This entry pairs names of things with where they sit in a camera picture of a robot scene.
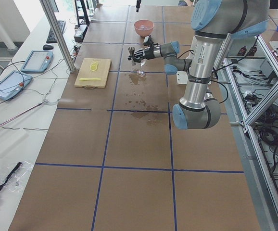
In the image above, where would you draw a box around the near blue teach pendant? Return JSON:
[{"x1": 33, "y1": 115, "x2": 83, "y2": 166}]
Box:
[{"x1": 0, "y1": 71, "x2": 32, "y2": 101}]

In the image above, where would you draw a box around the far blue teach pendant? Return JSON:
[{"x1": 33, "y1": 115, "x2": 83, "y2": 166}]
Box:
[{"x1": 21, "y1": 51, "x2": 53, "y2": 73}]

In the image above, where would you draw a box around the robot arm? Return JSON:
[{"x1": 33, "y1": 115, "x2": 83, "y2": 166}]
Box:
[{"x1": 128, "y1": 0, "x2": 270, "y2": 129}]

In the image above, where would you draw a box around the blue teach pendant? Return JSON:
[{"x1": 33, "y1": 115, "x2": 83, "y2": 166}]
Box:
[
  {"x1": 21, "y1": 51, "x2": 53, "y2": 73},
  {"x1": 0, "y1": 71, "x2": 32, "y2": 101}
]

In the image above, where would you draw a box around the pile of clear ice cubes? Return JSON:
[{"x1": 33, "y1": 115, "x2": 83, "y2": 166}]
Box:
[{"x1": 138, "y1": 25, "x2": 150, "y2": 31}]

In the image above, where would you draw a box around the pink bowl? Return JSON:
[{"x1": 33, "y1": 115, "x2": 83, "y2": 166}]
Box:
[{"x1": 134, "y1": 19, "x2": 154, "y2": 37}]

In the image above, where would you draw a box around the aluminium frame post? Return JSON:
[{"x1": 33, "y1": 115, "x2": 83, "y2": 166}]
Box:
[{"x1": 40, "y1": 0, "x2": 76, "y2": 73}]

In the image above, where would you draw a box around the steel cocktail jigger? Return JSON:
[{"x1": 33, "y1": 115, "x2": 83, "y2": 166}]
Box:
[{"x1": 128, "y1": 47, "x2": 136, "y2": 65}]

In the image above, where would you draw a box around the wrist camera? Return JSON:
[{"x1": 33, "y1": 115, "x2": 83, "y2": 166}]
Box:
[{"x1": 143, "y1": 35, "x2": 153, "y2": 46}]

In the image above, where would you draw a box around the black keyboard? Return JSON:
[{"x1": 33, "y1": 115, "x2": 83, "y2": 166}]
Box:
[{"x1": 46, "y1": 20, "x2": 67, "y2": 44}]

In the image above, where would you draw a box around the black strap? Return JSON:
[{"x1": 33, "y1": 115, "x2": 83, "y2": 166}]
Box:
[{"x1": 0, "y1": 162, "x2": 23, "y2": 194}]

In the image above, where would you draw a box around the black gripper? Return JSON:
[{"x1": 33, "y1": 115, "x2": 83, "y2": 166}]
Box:
[{"x1": 127, "y1": 0, "x2": 155, "y2": 63}]

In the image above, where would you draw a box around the yellow plastic knife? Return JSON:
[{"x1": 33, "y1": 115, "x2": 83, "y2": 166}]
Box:
[{"x1": 79, "y1": 77, "x2": 102, "y2": 81}]

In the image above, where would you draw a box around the lemon slice leftmost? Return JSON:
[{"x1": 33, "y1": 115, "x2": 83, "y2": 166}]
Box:
[{"x1": 90, "y1": 66, "x2": 98, "y2": 71}]

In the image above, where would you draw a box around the clear wine glass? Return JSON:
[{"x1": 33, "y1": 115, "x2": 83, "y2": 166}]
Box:
[{"x1": 137, "y1": 60, "x2": 146, "y2": 77}]

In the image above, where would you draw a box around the crumpled plastic bag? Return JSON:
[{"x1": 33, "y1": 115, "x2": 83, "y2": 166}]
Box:
[{"x1": 0, "y1": 161, "x2": 34, "y2": 192}]

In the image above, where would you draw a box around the bamboo cutting board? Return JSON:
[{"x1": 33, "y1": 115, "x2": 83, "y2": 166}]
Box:
[{"x1": 74, "y1": 58, "x2": 111, "y2": 88}]

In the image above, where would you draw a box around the black computer mouse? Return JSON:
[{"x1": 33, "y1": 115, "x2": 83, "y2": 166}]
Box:
[{"x1": 42, "y1": 44, "x2": 54, "y2": 51}]

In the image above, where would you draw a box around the black equipment box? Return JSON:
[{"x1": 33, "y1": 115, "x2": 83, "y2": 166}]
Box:
[{"x1": 74, "y1": 25, "x2": 88, "y2": 43}]

